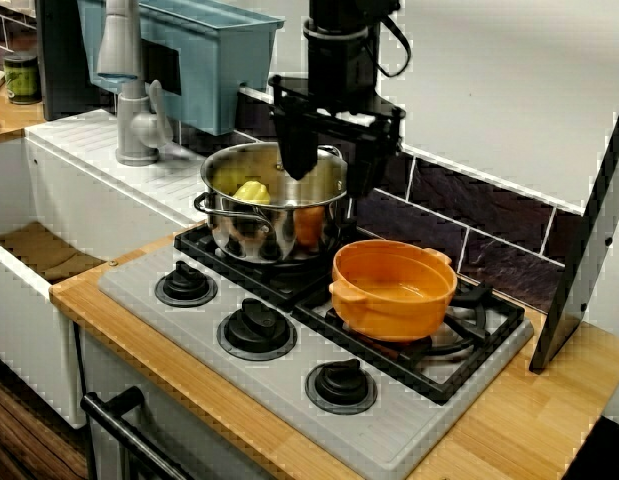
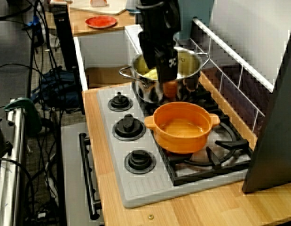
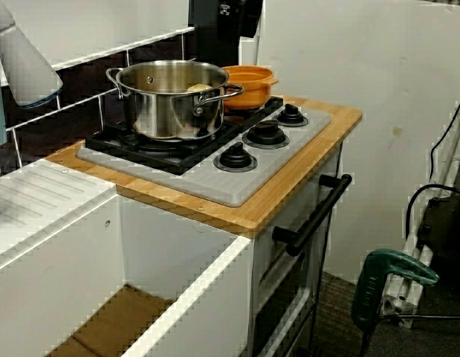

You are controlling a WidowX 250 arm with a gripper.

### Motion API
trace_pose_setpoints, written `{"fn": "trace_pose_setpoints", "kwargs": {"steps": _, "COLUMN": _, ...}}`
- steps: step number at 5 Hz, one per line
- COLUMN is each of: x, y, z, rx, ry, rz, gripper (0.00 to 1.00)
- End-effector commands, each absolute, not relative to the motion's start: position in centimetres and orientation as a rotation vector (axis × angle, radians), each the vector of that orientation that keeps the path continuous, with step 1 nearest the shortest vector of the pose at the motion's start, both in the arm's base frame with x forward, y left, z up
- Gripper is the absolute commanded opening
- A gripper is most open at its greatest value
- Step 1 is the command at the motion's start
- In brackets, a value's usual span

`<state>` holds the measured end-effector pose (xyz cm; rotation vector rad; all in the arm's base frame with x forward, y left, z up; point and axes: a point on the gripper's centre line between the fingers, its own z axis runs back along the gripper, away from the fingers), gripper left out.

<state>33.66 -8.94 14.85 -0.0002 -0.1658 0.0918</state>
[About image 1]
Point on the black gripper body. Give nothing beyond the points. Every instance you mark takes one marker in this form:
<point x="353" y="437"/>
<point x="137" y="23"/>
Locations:
<point x="341" y="65"/>

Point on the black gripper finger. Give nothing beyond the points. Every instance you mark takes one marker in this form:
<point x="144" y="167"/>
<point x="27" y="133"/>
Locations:
<point x="296" y="145"/>
<point x="367" y="160"/>

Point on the yellow toy pepper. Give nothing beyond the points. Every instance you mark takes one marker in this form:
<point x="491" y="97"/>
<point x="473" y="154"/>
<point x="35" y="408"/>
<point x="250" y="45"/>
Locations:
<point x="251" y="192"/>

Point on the stainless steel pot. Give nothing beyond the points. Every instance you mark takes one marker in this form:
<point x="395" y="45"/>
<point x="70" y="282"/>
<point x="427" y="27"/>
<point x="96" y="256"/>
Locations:
<point x="249" y="235"/>

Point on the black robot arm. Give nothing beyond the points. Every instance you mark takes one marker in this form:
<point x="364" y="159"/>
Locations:
<point x="349" y="10"/>

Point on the blue plastic bin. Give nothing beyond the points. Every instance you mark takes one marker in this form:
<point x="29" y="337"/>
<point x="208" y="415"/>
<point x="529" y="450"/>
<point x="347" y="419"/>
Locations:
<point x="214" y="65"/>

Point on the black burner grate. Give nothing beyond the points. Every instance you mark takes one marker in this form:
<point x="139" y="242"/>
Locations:
<point x="199" y="245"/>
<point x="494" y="310"/>

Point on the orange plastic pot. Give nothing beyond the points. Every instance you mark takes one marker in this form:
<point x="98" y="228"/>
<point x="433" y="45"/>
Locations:
<point x="389" y="310"/>

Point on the gray toy faucet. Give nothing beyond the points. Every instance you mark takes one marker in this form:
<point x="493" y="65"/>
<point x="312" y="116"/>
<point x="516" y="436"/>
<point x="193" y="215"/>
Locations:
<point x="134" y="125"/>

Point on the black stove knob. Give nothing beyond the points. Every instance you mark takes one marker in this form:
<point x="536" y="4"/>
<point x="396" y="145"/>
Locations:
<point x="185" y="285"/>
<point x="341" y="385"/>
<point x="256" y="327"/>

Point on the gray stove top panel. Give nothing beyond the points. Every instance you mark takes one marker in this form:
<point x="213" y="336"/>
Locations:
<point x="189" y="330"/>

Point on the white toy kitchen unit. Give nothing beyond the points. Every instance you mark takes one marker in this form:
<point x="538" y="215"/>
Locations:
<point x="89" y="200"/>

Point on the black side board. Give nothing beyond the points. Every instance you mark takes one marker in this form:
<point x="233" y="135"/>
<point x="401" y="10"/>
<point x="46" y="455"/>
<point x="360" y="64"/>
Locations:
<point x="574" y="280"/>

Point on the black upright panel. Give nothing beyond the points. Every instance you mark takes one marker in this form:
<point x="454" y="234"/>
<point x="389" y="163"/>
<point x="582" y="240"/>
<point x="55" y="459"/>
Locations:
<point x="64" y="60"/>

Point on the brown cardboard sheet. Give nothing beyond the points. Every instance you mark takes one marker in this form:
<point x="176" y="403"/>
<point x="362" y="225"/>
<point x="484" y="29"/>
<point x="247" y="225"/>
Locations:
<point x="44" y="250"/>

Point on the green can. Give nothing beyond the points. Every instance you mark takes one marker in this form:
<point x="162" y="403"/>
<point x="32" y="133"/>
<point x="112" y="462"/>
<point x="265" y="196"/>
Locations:
<point x="22" y="80"/>

